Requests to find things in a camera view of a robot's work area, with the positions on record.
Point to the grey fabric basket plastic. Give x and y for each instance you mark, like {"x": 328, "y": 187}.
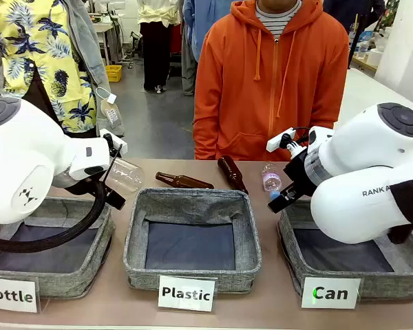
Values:
{"x": 192, "y": 203}

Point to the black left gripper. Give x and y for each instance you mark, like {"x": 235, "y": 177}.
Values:
{"x": 115, "y": 200}

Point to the person left forearm orange sleeve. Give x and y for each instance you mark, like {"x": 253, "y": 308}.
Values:
{"x": 330, "y": 106}

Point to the brown glass bottle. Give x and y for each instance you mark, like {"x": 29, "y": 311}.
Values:
{"x": 182, "y": 180}
{"x": 231, "y": 172}

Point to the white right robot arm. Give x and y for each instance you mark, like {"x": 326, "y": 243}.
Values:
{"x": 365, "y": 165}

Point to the person in yellow floral shirt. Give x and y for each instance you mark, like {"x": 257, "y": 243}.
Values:
{"x": 38, "y": 51}

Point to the white bottle label sign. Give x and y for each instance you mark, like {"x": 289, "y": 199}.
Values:
{"x": 10, "y": 295}

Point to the person right forearm orange sleeve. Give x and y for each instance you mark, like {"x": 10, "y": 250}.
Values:
{"x": 206, "y": 130}

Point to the clear badge holder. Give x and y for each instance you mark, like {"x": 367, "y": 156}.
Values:
{"x": 112, "y": 115}

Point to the white plastic label sign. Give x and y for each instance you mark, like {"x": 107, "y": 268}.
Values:
{"x": 186, "y": 294}

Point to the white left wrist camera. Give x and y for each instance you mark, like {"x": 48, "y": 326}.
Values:
{"x": 116, "y": 141}

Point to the white can label sign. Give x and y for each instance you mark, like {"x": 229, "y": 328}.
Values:
{"x": 330, "y": 293}

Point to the white table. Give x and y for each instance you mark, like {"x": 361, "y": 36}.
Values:
{"x": 371, "y": 93}

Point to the large clear plastic bottle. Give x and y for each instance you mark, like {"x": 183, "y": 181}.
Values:
{"x": 127, "y": 175}

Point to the person in orange hoodie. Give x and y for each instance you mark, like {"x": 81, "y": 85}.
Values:
{"x": 268, "y": 86}

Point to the clear bottle with blue cap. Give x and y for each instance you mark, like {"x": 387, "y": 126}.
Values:
{"x": 272, "y": 178}

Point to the grey fabric basket bottle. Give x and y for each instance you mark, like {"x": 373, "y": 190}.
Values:
{"x": 79, "y": 268}

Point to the person in blue clothes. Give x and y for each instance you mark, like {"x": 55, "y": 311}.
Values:
{"x": 191, "y": 41}

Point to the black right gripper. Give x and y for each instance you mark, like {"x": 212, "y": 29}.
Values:
{"x": 300, "y": 175}

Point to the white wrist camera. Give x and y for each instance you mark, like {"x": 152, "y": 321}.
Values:
{"x": 116, "y": 141}
{"x": 279, "y": 140}

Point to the yellow plastic crate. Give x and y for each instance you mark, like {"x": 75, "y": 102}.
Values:
{"x": 114, "y": 73}

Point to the white hanging tag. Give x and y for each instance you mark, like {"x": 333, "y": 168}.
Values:
{"x": 111, "y": 98}

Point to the small clear water bottle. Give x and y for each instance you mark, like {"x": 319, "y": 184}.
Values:
{"x": 363, "y": 49}

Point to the grey fabric basket can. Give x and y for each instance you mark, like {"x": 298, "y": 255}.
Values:
{"x": 392, "y": 271}

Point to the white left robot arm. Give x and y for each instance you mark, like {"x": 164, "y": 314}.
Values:
{"x": 20, "y": 154}

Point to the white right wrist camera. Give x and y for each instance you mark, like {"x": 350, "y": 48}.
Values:
{"x": 279, "y": 140}

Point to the person in black trousers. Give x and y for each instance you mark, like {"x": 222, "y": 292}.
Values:
{"x": 156, "y": 44}

